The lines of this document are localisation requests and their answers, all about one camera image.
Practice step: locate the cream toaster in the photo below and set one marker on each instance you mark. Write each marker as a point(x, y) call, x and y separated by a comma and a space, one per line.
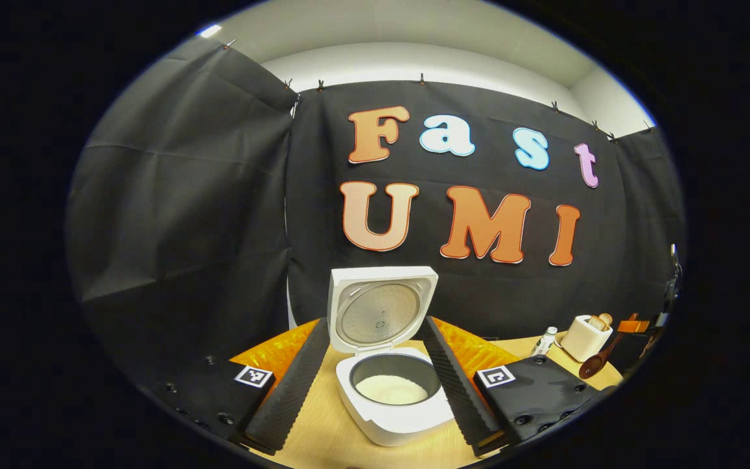
point(583, 344)

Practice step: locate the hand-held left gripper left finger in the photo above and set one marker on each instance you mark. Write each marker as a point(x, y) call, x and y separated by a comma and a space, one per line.
point(291, 384)

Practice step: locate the toast slice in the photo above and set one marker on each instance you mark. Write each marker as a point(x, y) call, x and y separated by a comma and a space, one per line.
point(595, 323)
point(605, 319)

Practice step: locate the black backdrop cloth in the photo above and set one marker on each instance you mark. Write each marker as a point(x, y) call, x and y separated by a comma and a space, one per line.
point(219, 215)

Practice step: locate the ceiling light panel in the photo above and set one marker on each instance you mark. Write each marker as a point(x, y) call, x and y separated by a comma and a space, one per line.
point(209, 30)

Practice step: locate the brown wooden spoon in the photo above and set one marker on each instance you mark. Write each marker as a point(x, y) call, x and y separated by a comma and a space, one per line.
point(591, 368)

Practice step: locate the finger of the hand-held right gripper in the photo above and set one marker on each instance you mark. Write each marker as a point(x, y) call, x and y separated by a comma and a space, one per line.
point(635, 326)

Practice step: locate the white rice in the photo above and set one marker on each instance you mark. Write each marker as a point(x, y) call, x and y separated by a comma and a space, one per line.
point(391, 391)

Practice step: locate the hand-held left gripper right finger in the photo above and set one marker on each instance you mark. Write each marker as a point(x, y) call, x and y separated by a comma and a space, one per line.
point(456, 391)

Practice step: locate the white rice cooker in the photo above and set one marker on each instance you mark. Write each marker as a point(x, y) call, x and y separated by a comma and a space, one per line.
point(401, 426)

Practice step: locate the white green-label bottle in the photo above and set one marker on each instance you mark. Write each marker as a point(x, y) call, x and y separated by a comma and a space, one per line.
point(544, 342)

